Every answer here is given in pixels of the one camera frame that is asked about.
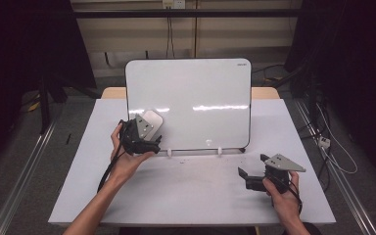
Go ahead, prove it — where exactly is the black floor cable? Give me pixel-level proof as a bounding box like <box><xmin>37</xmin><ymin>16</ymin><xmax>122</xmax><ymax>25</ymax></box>
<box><xmin>252</xmin><ymin>63</ymin><xmax>287</xmax><ymax>83</ymax></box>

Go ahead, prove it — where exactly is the metal floor rail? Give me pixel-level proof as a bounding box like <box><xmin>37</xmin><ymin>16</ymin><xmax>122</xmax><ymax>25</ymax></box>
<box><xmin>0</xmin><ymin>120</ymin><xmax>59</xmax><ymax>235</ymax></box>
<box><xmin>293</xmin><ymin>99</ymin><xmax>376</xmax><ymax>235</ymax></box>

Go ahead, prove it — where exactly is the wooden table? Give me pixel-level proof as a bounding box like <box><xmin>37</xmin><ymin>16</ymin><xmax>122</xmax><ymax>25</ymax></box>
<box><xmin>101</xmin><ymin>86</ymin><xmax>281</xmax><ymax>101</ymax></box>

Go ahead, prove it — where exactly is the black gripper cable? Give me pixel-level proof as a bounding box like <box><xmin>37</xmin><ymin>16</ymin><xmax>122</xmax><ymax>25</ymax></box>
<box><xmin>96</xmin><ymin>143</ymin><xmax>125</xmax><ymax>194</ymax></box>
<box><xmin>287</xmin><ymin>180</ymin><xmax>304</xmax><ymax>215</ymax></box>

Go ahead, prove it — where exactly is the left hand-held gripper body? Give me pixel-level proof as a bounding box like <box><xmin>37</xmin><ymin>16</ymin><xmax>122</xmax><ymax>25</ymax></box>
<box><xmin>119</xmin><ymin>115</ymin><xmax>161</xmax><ymax>155</ymax></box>

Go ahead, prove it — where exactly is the white power strip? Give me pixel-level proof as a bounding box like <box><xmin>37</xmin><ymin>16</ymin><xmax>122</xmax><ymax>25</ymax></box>
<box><xmin>317</xmin><ymin>135</ymin><xmax>332</xmax><ymax>149</ymax></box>

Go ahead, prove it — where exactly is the person's right hand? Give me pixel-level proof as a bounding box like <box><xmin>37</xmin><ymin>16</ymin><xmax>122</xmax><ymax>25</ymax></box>
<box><xmin>262</xmin><ymin>171</ymin><xmax>303</xmax><ymax>224</ymax></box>

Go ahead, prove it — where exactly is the white board eraser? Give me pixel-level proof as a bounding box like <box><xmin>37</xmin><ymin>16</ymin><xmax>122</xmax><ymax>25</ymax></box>
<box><xmin>142</xmin><ymin>110</ymin><xmax>165</xmax><ymax>142</ymax></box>

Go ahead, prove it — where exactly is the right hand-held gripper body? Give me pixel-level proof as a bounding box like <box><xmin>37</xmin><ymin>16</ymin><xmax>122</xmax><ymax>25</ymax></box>
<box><xmin>264</xmin><ymin>154</ymin><xmax>306</xmax><ymax>194</ymax></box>

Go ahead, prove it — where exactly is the black hanging wall cable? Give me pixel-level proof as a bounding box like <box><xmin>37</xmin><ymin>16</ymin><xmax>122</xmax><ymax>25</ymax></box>
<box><xmin>165</xmin><ymin>8</ymin><xmax>176</xmax><ymax>60</ymax></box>

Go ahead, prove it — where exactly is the white board with black edge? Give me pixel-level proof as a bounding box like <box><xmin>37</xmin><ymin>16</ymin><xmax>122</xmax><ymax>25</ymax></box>
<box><xmin>124</xmin><ymin>58</ymin><xmax>253</xmax><ymax>153</ymax></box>

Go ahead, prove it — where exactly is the thin yellow wall pipe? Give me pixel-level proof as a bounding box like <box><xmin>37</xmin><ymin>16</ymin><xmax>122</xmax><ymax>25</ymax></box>
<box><xmin>193</xmin><ymin>0</ymin><xmax>200</xmax><ymax>59</ymax></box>

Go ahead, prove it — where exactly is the white wall socket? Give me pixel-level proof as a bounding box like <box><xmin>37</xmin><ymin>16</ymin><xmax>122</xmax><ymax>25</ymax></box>
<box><xmin>162</xmin><ymin>0</ymin><xmax>186</xmax><ymax>10</ymax></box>

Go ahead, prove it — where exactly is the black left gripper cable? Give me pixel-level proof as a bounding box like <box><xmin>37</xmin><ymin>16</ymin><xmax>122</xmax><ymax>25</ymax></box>
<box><xmin>96</xmin><ymin>143</ymin><xmax>125</xmax><ymax>194</ymax></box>

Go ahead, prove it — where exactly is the white floor cable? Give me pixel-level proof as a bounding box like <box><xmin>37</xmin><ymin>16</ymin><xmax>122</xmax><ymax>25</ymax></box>
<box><xmin>315</xmin><ymin>103</ymin><xmax>359</xmax><ymax>175</ymax></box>

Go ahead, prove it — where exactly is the black horizontal bar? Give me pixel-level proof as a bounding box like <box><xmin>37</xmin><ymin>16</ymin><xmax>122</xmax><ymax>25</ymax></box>
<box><xmin>72</xmin><ymin>9</ymin><xmax>303</xmax><ymax>19</ymax></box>

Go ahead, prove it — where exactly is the black metal stand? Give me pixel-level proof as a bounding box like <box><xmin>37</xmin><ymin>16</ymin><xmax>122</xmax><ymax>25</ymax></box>
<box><xmin>38</xmin><ymin>72</ymin><xmax>69</xmax><ymax>135</ymax></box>

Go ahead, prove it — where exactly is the person's left hand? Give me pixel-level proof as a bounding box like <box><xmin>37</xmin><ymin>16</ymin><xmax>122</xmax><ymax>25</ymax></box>
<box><xmin>109</xmin><ymin>122</ymin><xmax>156</xmax><ymax>185</ymax></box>

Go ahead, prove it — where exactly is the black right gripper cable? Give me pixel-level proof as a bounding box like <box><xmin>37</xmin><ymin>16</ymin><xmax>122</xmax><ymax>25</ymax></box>
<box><xmin>287</xmin><ymin>180</ymin><xmax>304</xmax><ymax>215</ymax></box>

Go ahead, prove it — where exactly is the black curtain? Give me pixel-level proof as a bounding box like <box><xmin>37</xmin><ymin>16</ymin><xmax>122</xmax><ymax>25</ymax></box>
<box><xmin>283</xmin><ymin>0</ymin><xmax>376</xmax><ymax>189</ymax></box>
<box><xmin>0</xmin><ymin>0</ymin><xmax>98</xmax><ymax>177</ymax></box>

